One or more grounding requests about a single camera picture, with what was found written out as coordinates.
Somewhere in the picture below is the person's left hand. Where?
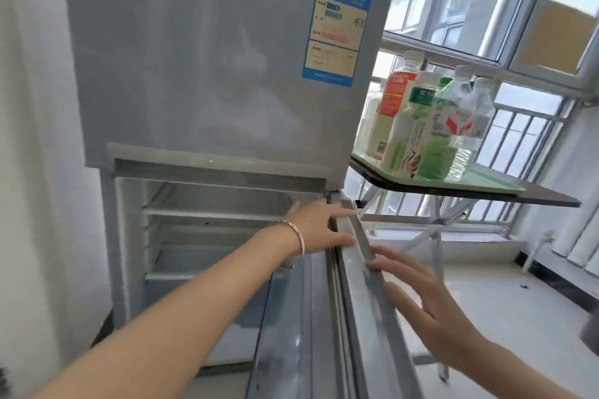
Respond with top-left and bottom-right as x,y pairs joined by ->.
284,199 -> 358,258

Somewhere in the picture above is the person's right hand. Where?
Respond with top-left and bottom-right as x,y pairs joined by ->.
364,246 -> 489,368

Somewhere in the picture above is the silver refrigerator door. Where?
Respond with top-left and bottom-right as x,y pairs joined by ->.
247,198 -> 424,399

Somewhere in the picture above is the person's right forearm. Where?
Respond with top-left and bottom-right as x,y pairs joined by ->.
449,337 -> 599,399

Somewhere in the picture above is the person's left forearm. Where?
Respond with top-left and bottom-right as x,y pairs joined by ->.
28,225 -> 302,399

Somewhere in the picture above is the green drink bottle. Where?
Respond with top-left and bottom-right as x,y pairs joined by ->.
416,76 -> 458,181

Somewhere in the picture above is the green tray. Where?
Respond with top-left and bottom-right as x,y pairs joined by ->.
351,150 -> 526,194

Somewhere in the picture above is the pale white drink bottle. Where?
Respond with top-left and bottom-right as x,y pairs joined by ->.
358,90 -> 382,152

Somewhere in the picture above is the white bottle green label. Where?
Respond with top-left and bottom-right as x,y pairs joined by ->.
379,70 -> 441,179

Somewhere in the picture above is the glass refrigerator shelf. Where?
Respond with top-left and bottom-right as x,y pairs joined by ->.
143,206 -> 302,223

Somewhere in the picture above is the clear refrigerator drawer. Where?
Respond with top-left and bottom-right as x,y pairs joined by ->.
144,244 -> 293,281

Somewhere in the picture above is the small white floor pipe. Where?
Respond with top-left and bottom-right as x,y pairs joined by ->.
522,231 -> 558,274

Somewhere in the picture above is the clear water bottle red label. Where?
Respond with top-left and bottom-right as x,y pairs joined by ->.
444,65 -> 474,182
467,77 -> 496,166

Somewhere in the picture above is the dark folding table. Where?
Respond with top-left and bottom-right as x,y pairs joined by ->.
348,153 -> 582,383

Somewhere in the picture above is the orange label drink bottle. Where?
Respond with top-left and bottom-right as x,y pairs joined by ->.
369,50 -> 425,162

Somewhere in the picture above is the white balcony railing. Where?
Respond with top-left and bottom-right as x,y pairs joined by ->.
358,78 -> 578,228

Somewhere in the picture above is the white curtain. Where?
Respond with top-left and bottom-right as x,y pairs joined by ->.
551,200 -> 599,269

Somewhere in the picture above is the grey bin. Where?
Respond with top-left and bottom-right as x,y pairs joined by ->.
579,309 -> 599,358

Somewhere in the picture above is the blue energy label sticker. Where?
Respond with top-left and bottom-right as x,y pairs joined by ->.
302,0 -> 375,88

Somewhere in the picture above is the silver refrigerator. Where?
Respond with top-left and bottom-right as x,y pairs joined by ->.
61,0 -> 408,383

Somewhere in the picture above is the white vertical pipe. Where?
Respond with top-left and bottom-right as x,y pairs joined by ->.
477,0 -> 533,59

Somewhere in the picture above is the thin silver bracelet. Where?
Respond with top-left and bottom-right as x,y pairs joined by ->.
275,219 -> 306,258

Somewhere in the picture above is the white window frame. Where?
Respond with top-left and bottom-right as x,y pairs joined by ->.
381,0 -> 599,102

